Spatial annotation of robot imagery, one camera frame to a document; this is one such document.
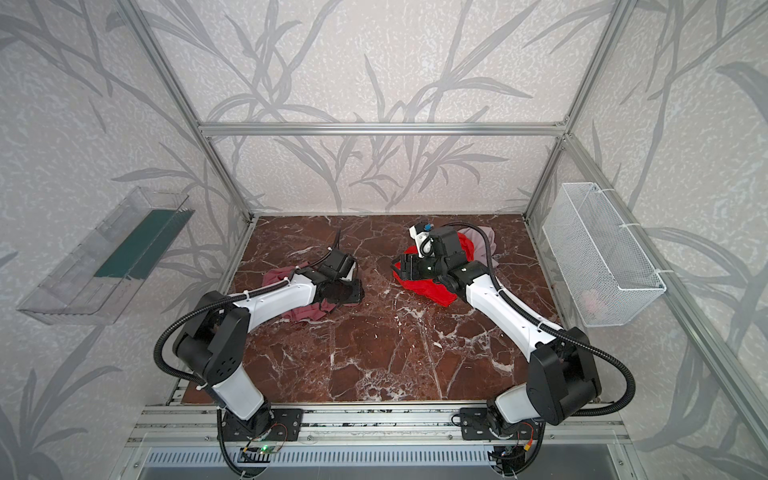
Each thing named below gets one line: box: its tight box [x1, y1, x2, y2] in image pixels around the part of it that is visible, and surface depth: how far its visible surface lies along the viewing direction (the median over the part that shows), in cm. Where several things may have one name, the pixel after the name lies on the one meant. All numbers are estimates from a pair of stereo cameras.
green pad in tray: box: [94, 208, 195, 279], surface depth 69 cm
